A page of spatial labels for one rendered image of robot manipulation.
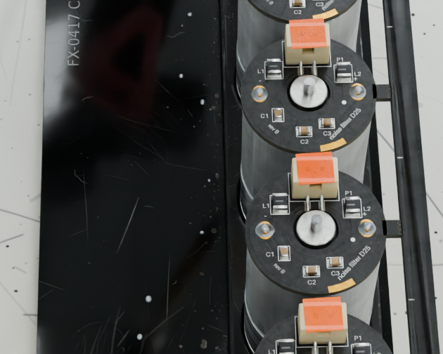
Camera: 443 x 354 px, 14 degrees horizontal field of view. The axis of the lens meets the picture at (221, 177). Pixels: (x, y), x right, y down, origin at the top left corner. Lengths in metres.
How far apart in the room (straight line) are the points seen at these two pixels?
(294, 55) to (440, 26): 0.09
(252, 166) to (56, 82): 0.07
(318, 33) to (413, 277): 0.05
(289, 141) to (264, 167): 0.01
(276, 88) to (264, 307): 0.04
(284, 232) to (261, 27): 0.05
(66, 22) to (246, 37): 0.06
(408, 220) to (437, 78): 0.09
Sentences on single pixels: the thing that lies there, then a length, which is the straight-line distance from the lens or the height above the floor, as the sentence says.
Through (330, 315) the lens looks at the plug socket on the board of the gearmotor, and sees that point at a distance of 0.30.
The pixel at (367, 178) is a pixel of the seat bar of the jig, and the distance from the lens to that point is 0.37.
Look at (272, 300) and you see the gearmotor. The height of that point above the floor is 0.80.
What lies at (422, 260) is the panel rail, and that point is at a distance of 0.32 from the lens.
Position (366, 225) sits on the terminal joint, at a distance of 0.32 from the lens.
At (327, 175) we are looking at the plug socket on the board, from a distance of 0.31.
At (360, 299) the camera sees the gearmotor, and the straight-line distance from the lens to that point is 0.32.
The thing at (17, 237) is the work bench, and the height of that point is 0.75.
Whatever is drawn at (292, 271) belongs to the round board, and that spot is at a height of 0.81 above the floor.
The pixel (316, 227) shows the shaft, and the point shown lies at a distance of 0.31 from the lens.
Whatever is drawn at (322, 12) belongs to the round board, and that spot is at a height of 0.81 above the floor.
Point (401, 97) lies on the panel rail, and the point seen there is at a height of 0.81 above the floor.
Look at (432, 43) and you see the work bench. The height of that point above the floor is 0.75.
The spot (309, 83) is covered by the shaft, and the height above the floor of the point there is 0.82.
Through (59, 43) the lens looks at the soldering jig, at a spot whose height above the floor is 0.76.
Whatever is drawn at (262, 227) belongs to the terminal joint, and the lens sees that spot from 0.32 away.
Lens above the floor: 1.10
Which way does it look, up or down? 62 degrees down
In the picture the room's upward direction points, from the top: straight up
